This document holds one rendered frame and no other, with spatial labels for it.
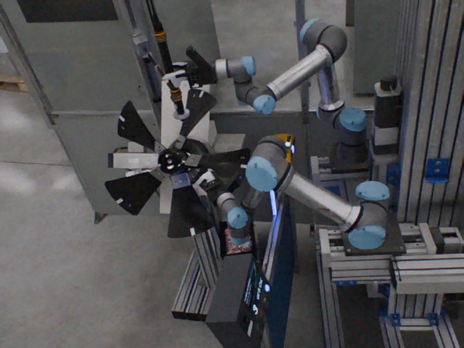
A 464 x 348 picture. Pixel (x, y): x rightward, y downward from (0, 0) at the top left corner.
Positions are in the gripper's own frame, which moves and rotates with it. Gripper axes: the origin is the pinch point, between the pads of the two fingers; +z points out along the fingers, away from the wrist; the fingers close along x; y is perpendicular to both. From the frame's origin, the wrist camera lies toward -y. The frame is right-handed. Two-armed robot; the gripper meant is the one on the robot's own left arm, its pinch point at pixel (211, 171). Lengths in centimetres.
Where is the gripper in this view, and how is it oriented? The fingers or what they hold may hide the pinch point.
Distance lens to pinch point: 203.3
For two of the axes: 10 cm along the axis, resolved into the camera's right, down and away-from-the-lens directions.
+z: -4.0, -5.3, 7.5
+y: -8.8, 4.5, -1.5
